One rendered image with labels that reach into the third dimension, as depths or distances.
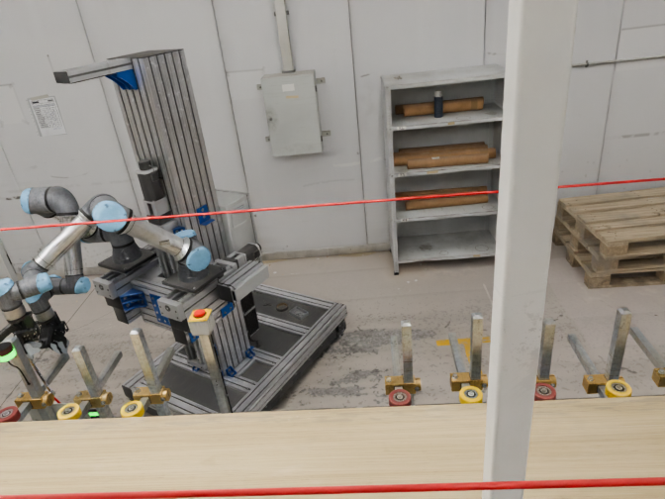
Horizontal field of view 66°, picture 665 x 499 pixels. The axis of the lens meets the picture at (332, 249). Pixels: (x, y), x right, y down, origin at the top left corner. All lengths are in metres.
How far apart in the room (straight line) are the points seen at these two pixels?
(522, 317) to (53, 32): 4.37
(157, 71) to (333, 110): 2.02
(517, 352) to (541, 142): 0.26
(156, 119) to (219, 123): 1.90
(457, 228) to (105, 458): 3.53
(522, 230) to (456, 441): 1.27
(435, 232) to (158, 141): 2.83
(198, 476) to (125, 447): 0.32
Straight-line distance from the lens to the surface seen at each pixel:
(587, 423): 1.91
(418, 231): 4.64
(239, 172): 4.48
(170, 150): 2.56
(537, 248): 0.59
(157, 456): 1.92
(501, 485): 0.62
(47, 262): 2.37
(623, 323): 2.04
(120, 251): 2.87
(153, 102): 2.50
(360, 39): 4.17
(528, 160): 0.55
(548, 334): 1.97
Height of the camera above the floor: 2.23
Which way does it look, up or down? 28 degrees down
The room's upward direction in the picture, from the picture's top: 7 degrees counter-clockwise
